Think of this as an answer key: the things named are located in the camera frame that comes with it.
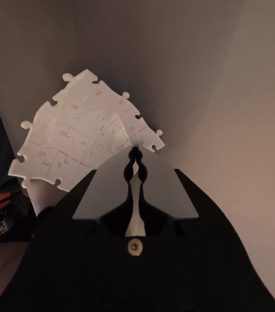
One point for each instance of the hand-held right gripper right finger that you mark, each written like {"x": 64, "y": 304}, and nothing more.
{"x": 169, "y": 195}

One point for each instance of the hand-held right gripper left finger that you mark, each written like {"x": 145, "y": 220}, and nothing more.
{"x": 103, "y": 195}

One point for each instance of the assembled white puzzle section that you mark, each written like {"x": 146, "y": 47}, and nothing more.
{"x": 74, "y": 131}

